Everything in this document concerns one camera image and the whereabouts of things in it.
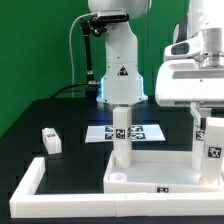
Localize white L-shaped fence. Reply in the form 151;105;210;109
9;157;224;218

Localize white desk top tray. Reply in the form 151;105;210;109
103;150;224;193

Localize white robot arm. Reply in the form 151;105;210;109
88;0;224;122

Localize black cables at base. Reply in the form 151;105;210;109
49;82;101;100

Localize white camera cable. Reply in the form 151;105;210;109
68;12;98;98

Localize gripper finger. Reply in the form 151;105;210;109
190;102;201;128

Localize black grey camera on stand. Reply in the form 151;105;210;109
92;9;129;23

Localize fiducial marker sheet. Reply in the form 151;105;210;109
85;124;165;143

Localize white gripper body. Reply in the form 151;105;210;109
155;33;224;107

